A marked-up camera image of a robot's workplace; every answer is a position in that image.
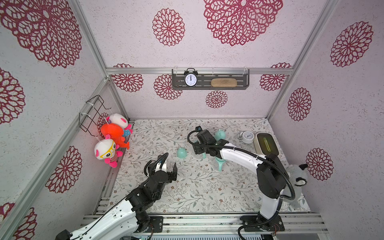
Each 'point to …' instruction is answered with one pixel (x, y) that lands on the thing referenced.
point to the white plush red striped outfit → (106, 149)
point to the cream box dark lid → (264, 143)
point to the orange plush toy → (115, 132)
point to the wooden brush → (223, 82)
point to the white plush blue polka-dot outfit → (120, 120)
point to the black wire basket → (88, 119)
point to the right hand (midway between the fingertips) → (198, 141)
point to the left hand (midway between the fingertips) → (166, 164)
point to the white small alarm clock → (247, 137)
